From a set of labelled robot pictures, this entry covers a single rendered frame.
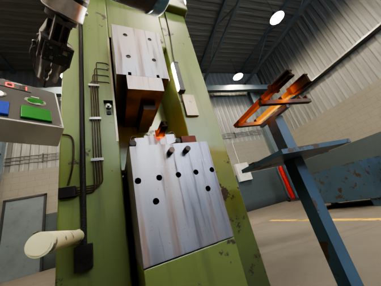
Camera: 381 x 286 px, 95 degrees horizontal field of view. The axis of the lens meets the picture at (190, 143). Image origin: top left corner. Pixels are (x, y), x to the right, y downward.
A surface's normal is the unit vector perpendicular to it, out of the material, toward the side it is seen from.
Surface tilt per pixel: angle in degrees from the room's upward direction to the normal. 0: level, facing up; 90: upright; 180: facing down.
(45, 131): 150
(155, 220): 90
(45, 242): 90
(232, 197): 90
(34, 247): 90
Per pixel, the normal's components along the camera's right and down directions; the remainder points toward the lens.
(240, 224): 0.36, -0.41
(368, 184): -0.91, 0.07
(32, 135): 0.55, 0.59
